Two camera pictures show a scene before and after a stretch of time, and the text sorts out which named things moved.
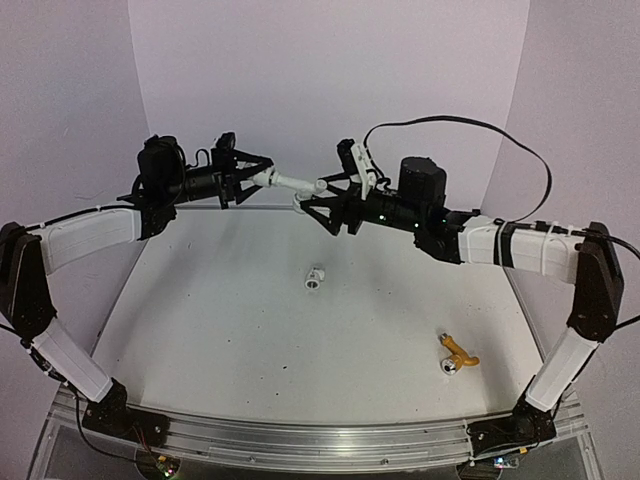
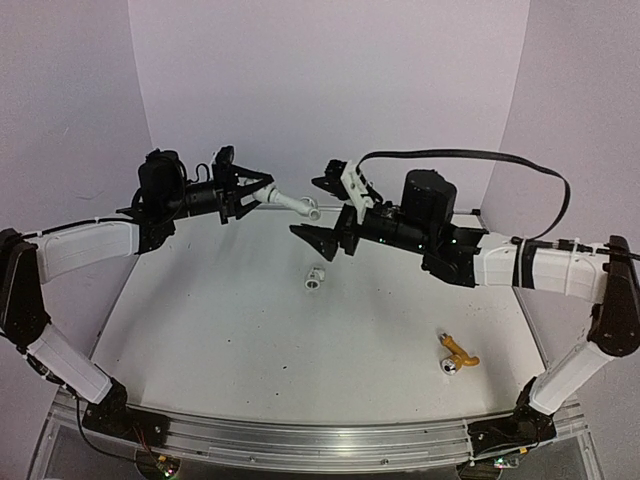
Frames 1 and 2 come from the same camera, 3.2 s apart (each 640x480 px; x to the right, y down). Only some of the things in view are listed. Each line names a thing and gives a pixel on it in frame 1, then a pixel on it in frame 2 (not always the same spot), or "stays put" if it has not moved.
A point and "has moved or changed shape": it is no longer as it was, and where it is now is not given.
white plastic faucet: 305,189 to 304,205
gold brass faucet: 453,364 stays put
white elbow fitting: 263,177 has moved or changed shape
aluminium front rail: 310,443 stays put
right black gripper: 345,199 to 323,239
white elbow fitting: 313,279 stays put
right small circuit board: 505,462 stays put
